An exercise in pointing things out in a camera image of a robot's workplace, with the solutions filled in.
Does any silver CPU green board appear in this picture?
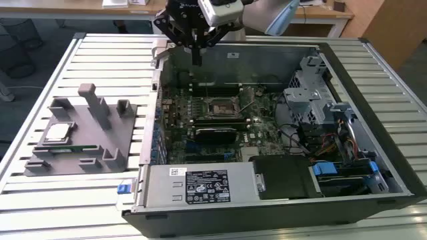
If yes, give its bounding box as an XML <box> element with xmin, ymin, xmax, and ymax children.
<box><xmin>44</xmin><ymin>122</ymin><xmax>74</xmax><ymax>144</ymax></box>

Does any metal socket cover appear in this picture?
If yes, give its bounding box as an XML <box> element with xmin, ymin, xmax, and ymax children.
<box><xmin>235</xmin><ymin>86</ymin><xmax>258</xmax><ymax>112</ymax></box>

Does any grey metal drive cage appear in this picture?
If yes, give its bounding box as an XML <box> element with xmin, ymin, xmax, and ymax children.
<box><xmin>282</xmin><ymin>55</ymin><xmax>339</xmax><ymax>126</ymax></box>

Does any orange red wire bundle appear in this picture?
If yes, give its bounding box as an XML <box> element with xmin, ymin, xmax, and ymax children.
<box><xmin>345</xmin><ymin>137</ymin><xmax>362</xmax><ymax>161</ymax></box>

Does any grey metal case bracket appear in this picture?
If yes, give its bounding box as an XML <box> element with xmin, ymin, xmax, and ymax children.
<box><xmin>150</xmin><ymin>39</ymin><xmax>177</xmax><ymax>69</ymax></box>

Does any black mesh waste bin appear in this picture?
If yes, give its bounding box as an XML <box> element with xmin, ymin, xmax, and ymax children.
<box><xmin>0</xmin><ymin>32</ymin><xmax>38</xmax><ymax>80</ymax></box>
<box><xmin>0</xmin><ymin>17</ymin><xmax>44</xmax><ymax>50</ymax></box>

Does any grey metal support bar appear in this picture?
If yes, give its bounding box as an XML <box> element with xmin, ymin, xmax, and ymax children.
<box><xmin>325</xmin><ymin>101</ymin><xmax>371</xmax><ymax>161</ymax></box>

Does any grey power supply black label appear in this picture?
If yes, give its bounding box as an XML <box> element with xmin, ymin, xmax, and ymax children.
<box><xmin>132</xmin><ymin>161</ymin><xmax>266</xmax><ymax>209</ymax></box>

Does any black graphics card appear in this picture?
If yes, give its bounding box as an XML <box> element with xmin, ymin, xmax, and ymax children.
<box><xmin>194</xmin><ymin>126</ymin><xmax>239</xmax><ymax>151</ymax></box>

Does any blue release latch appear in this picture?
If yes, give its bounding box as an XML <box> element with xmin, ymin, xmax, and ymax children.
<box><xmin>116</xmin><ymin>177</ymin><xmax>139</xmax><ymax>195</ymax></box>

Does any green RAM stick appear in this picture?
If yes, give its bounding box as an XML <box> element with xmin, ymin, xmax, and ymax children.
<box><xmin>48</xmin><ymin>146</ymin><xmax>100</xmax><ymax>153</ymax></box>

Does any silver chipset heatsink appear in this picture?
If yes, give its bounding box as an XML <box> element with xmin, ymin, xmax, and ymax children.
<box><xmin>241</xmin><ymin>146</ymin><xmax>261</xmax><ymax>162</ymax></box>

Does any black expansion slot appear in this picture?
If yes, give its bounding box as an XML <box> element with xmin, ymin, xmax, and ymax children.
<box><xmin>185</xmin><ymin>154</ymin><xmax>226</xmax><ymax>163</ymax></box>

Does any yellow orange wire bundle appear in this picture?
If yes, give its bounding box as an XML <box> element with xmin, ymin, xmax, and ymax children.
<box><xmin>309</xmin><ymin>143</ymin><xmax>339</xmax><ymax>161</ymax></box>

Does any grey printed parts rack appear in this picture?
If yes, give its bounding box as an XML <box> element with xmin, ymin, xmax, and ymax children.
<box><xmin>23</xmin><ymin>83</ymin><xmax>139</xmax><ymax>177</ymax></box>

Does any CPU socket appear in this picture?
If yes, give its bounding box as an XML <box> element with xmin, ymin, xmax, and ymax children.
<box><xmin>203</xmin><ymin>96</ymin><xmax>242</xmax><ymax>119</ymax></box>

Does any hard disk in blue carrier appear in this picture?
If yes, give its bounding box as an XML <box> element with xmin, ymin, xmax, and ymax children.
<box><xmin>309</xmin><ymin>159</ymin><xmax>382</xmax><ymax>180</ymax></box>

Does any black open PC case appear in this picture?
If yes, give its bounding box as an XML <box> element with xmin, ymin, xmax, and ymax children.
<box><xmin>120</xmin><ymin>37</ymin><xmax>425</xmax><ymax>238</ymax></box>

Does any black plastic shroud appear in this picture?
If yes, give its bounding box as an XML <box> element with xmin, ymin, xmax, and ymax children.
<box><xmin>249</xmin><ymin>154</ymin><xmax>323</xmax><ymax>201</ymax></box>

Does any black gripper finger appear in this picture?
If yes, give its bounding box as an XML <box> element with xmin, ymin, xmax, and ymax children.
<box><xmin>197</xmin><ymin>22</ymin><xmax>235</xmax><ymax>67</ymax></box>
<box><xmin>152</xmin><ymin>9</ymin><xmax>199</xmax><ymax>67</ymax></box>

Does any wooden cabinet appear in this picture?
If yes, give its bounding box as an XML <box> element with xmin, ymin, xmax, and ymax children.
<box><xmin>339</xmin><ymin>0</ymin><xmax>427</xmax><ymax>72</ymax></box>

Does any wooden desk white frame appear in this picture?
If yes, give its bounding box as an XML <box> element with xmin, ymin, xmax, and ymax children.
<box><xmin>0</xmin><ymin>0</ymin><xmax>165</xmax><ymax>35</ymax></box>
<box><xmin>159</xmin><ymin>0</ymin><xmax>355</xmax><ymax>38</ymax></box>

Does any white wrist camera black face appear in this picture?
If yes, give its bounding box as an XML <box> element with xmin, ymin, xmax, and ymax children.
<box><xmin>198</xmin><ymin>0</ymin><xmax>246</xmax><ymax>27</ymax></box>

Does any white metal furniture leg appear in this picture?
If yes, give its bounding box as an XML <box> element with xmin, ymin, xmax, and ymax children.
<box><xmin>0</xmin><ymin>81</ymin><xmax>16</xmax><ymax>103</ymax></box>

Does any green motherboard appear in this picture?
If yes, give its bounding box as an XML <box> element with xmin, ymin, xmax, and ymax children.
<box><xmin>155</xmin><ymin>84</ymin><xmax>289</xmax><ymax>166</ymax></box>

